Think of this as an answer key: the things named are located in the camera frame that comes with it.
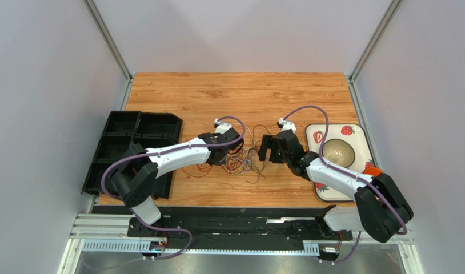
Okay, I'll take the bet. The left aluminium frame post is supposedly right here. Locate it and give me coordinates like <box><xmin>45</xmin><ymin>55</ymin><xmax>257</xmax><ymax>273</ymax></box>
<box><xmin>83</xmin><ymin>0</ymin><xmax>133</xmax><ymax>82</ymax></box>

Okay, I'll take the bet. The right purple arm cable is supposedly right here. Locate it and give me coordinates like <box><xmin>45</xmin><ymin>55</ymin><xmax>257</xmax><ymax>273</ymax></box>
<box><xmin>283</xmin><ymin>105</ymin><xmax>408</xmax><ymax>265</ymax></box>

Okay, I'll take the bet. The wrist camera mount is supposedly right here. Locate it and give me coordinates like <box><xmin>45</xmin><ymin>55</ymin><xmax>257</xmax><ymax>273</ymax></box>
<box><xmin>277</xmin><ymin>118</ymin><xmax>296</xmax><ymax>134</ymax></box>
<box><xmin>214</xmin><ymin>119</ymin><xmax>232</xmax><ymax>134</ymax></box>

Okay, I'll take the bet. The right aluminium frame post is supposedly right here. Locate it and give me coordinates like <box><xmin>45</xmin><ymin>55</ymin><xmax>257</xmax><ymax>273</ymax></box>
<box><xmin>348</xmin><ymin>0</ymin><xmax>404</xmax><ymax>83</ymax></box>

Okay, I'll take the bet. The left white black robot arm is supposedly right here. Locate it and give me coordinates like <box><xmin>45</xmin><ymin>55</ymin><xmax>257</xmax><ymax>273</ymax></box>
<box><xmin>103</xmin><ymin>124</ymin><xmax>243</xmax><ymax>225</ymax></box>

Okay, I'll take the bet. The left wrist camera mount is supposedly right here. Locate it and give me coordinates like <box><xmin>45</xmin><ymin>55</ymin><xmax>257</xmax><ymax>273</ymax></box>
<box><xmin>214</xmin><ymin>119</ymin><xmax>232</xmax><ymax>134</ymax></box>

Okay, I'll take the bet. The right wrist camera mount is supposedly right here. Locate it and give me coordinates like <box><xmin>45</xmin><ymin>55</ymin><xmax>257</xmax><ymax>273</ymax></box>
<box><xmin>277</xmin><ymin>118</ymin><xmax>296</xmax><ymax>134</ymax></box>

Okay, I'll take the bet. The beige ceramic bowl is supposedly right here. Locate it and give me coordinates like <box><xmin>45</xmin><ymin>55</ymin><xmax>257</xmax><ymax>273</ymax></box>
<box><xmin>322</xmin><ymin>139</ymin><xmax>356</xmax><ymax>168</ymax></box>

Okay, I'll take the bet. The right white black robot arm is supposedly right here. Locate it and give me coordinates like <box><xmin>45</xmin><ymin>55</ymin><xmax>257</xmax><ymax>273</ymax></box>
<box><xmin>259</xmin><ymin>130</ymin><xmax>414</xmax><ymax>243</ymax></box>

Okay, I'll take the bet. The aluminium frame post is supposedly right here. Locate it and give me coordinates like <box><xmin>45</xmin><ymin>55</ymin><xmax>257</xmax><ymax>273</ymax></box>
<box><xmin>348</xmin><ymin>0</ymin><xmax>404</xmax><ymax>83</ymax></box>
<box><xmin>83</xmin><ymin>0</ymin><xmax>133</xmax><ymax>82</ymax></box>

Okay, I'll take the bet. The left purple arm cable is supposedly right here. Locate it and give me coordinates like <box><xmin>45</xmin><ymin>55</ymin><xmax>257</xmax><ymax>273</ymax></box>
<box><xmin>100</xmin><ymin>116</ymin><xmax>247</xmax><ymax>261</ymax></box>

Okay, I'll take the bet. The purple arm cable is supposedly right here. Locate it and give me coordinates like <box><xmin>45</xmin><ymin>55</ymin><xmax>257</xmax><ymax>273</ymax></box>
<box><xmin>100</xmin><ymin>116</ymin><xmax>247</xmax><ymax>261</ymax></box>
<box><xmin>283</xmin><ymin>105</ymin><xmax>408</xmax><ymax>265</ymax></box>

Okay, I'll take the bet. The yellow wire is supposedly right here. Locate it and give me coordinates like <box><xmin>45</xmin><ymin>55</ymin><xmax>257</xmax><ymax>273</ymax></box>
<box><xmin>225</xmin><ymin>158</ymin><xmax>250</xmax><ymax>176</ymax></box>

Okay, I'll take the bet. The orange plastic cup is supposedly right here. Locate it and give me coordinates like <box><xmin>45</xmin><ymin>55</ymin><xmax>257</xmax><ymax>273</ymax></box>
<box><xmin>363</xmin><ymin>167</ymin><xmax>384</xmax><ymax>177</ymax></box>

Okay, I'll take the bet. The white slotted cable duct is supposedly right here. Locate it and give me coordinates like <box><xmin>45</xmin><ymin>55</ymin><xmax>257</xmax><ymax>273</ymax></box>
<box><xmin>80</xmin><ymin>239</ymin><xmax>320</xmax><ymax>256</ymax></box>

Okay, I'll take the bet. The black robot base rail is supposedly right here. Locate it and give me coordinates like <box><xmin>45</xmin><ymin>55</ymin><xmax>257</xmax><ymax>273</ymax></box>
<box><xmin>91</xmin><ymin>205</ymin><xmax>354</xmax><ymax>251</ymax></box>

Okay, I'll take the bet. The black compartment organizer tray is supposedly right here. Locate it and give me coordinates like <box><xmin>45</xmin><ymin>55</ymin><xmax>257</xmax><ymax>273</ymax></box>
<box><xmin>82</xmin><ymin>111</ymin><xmax>183</xmax><ymax>196</ymax></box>

